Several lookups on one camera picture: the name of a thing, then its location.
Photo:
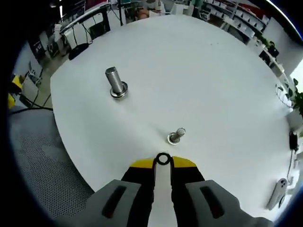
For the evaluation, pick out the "small black device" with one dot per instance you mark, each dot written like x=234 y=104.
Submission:
x=293 y=140

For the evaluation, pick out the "small threaded metal stud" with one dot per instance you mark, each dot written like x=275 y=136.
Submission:
x=178 y=133

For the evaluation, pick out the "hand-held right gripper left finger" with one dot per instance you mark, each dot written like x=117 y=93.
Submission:
x=137 y=194

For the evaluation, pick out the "small green desk plant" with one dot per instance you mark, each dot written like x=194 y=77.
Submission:
x=264 y=40

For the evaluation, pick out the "large threaded metal stud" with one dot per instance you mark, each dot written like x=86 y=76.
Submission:
x=113 y=80

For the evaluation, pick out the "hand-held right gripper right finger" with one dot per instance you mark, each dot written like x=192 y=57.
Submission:
x=189 y=196

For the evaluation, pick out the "white side desk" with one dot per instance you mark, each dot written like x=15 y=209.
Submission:
x=82 y=17

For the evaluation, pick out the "mesh office chair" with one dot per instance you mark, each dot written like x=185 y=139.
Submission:
x=47 y=153

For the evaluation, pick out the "white handheld device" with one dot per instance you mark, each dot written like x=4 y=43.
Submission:
x=277 y=194

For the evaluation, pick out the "potted green plant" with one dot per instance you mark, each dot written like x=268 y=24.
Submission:
x=297 y=97

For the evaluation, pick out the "shelf with white bins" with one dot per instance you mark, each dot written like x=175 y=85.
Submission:
x=236 y=16

